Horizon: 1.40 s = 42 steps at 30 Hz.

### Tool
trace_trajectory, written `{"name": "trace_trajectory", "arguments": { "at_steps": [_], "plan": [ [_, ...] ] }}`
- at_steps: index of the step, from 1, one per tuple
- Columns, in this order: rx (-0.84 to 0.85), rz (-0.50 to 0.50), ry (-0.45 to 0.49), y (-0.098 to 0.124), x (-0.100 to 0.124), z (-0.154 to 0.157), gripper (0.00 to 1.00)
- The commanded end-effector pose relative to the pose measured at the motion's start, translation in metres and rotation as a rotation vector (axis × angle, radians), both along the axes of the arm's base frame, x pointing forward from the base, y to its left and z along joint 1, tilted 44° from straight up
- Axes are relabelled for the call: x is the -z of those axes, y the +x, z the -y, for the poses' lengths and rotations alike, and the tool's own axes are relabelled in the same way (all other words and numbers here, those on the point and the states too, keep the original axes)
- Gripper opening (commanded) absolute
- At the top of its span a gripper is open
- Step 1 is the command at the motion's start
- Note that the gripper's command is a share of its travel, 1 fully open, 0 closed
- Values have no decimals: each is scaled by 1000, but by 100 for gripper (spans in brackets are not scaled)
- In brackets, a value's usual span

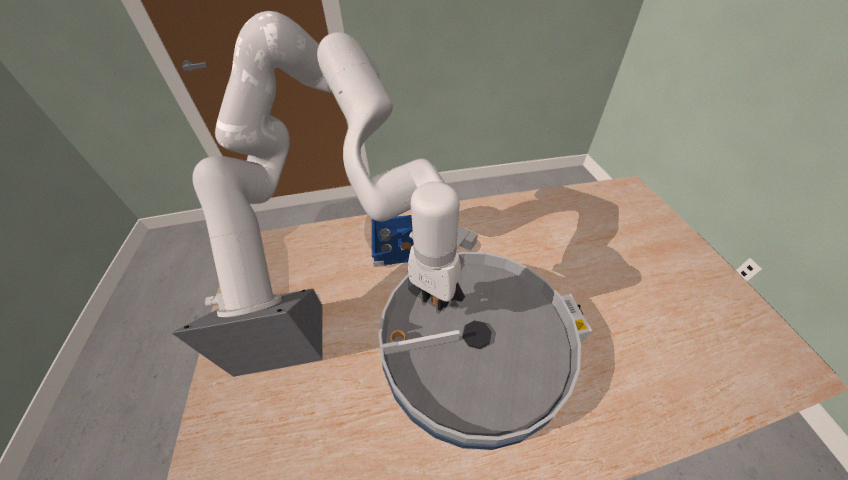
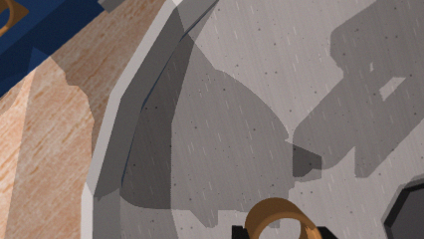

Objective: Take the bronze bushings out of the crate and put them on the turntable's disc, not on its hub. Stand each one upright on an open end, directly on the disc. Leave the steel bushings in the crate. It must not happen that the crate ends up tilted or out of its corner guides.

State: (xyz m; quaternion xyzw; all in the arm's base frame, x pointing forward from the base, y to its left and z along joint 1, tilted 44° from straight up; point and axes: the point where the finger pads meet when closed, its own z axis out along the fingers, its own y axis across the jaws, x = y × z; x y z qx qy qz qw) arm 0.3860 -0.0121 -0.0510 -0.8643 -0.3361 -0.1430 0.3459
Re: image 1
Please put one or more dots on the blue plastic crate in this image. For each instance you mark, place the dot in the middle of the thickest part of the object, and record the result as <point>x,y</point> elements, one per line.
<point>400,228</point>

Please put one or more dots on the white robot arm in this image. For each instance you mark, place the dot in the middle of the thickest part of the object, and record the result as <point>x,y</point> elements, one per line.
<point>272,40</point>

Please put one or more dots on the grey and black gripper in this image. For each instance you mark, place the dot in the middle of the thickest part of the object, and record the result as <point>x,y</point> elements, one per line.
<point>442,282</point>

